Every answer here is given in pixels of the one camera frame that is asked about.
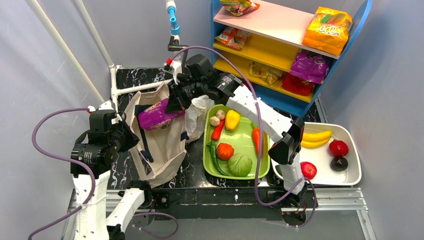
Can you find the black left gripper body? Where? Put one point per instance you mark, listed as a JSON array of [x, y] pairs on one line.
[[125, 136]]

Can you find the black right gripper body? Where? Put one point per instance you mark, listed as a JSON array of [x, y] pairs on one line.
[[175, 99]]

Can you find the white plastic grocery bag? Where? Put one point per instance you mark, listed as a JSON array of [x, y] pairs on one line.
[[196, 117]]

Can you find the purple snack bag top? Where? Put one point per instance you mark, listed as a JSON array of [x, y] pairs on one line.
[[152, 117]]

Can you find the purple snack bag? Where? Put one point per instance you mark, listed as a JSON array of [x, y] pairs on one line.
[[152, 117], [311, 66]]

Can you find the floral canvas tote bag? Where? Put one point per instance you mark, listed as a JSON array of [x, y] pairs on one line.
[[161, 147]]

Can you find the yellow snack bag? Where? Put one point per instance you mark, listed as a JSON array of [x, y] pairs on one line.
[[328, 30]]

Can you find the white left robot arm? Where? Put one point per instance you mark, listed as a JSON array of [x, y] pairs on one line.
[[98, 147]]

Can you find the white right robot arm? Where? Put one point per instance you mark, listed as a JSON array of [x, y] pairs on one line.
[[227, 89]]

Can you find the orange green snack bag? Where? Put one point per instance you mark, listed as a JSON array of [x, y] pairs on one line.
[[239, 7]]

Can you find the purple snack bag lower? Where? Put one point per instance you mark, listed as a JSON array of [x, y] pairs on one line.
[[311, 66]]

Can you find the garlic bulb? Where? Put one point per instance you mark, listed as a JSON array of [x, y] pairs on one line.
[[220, 114], [214, 121]]

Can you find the black clamp on pipe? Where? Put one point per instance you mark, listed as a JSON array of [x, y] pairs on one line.
[[175, 46]]

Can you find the small red chili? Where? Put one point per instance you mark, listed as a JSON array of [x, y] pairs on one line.
[[216, 134]]

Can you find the yellow bell pepper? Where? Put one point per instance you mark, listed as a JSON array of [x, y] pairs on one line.
[[232, 119]]

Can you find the green chili pepper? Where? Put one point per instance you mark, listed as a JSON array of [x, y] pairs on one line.
[[213, 146]]

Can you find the orange noodle packet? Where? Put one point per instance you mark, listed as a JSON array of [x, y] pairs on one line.
[[233, 37]]

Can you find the green plastic tray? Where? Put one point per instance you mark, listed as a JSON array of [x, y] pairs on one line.
[[243, 143]]

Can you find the orange pumpkin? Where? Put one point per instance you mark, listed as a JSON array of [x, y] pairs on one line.
[[224, 151]]

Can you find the yellow clear snack packet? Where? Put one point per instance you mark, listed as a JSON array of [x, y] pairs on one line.
[[264, 72]]

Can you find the orange carrot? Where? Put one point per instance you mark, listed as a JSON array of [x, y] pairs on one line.
[[256, 136]]

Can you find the green cabbage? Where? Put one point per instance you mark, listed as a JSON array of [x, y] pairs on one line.
[[240, 165]]

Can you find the colourful blue shelf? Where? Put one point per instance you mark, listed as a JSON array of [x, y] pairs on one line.
[[276, 35]]

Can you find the red snack packet right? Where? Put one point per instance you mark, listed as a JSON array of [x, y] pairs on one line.
[[297, 85]]

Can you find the yellow banana bunch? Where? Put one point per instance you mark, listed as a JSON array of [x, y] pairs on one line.
[[315, 140]]

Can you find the red apple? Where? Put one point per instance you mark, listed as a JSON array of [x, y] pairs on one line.
[[308, 170]]

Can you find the white plastic tray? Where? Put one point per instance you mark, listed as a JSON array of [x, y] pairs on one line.
[[322, 158]]

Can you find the red pomegranate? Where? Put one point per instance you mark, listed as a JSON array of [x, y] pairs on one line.
[[338, 148]]

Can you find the dark mangosteen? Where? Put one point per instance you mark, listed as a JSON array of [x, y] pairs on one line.
[[339, 164]]

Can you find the white pvc pipe frame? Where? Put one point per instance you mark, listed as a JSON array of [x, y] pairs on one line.
[[71, 28]]

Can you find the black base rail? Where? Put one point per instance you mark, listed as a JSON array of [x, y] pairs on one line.
[[214, 203]]

